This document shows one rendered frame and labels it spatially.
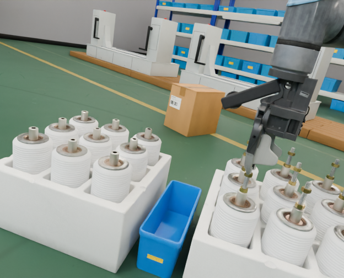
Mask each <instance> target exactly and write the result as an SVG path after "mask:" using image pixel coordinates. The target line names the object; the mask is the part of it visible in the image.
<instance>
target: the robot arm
mask: <svg viewBox="0 0 344 278"><path fill-rule="evenodd" d="M286 6H287V8H286V12H285V14H284V18H283V22H282V25H281V29H280V31H279V35H278V39H277V42H276V45H275V49H274V51H273V55H272V58H271V62H270V66H272V68H270V69H269V72H268V75H269V76H273V77H277V78H279V79H274V80H272V81H269V82H266V83H263V84H260V85H257V86H255V87H252V88H249V89H246V90H243V91H241V92H236V91H232V92H229V93H228V94H227V95H226V97H223V98H222V99H221V102H222V105H223V108H224V109H229V108H230V109H237V108H239V107H240V106H241V105H242V104H244V103H247V102H250V101H253V100H256V99H260V98H262V99H261V100H260V103H261V104H260V105H259V107H258V110H257V112H256V115H255V119H254V124H253V126H254V127H253V128H252V132H251V135H250V139H249V143H248V147H247V150H246V156H245V163H244V166H245V171H246V174H247V175H249V174H250V171H251V168H252V167H253V169H254V167H255V165H256V164H259V165H270V166H273V165H276V164H277V162H278V157H280V156H281V155H282V150H281V149H280V148H279V147H278V146H277V145H276V144H275V137H276V136H277V137H281V138H284V139H285V138H286V139H288V140H292V141H296V138H297V136H298V135H299V134H300V132H301V129H302V127H303V123H305V121H306V120H305V117H306V116H307V115H308V113H309V110H310V107H309V103H310V101H311V98H312V95H313V92H314V89H315V87H316V84H317V82H318V79H313V78H309V76H308V74H311V73H312V72H313V69H314V66H315V63H316V60H317V57H318V55H319V51H320V49H321V47H331V48H339V49H344V0H288V3H287V5H286ZM286 83H290V84H291V87H290V88H289V89H288V88H286ZM275 93H278V94H275ZM271 94H275V95H272V96H269V97H266V96H268V95H271ZM263 97H265V98H263ZM307 110H308V112H307ZM306 113H307V114H306ZM266 133H267V134H266Z"/></svg>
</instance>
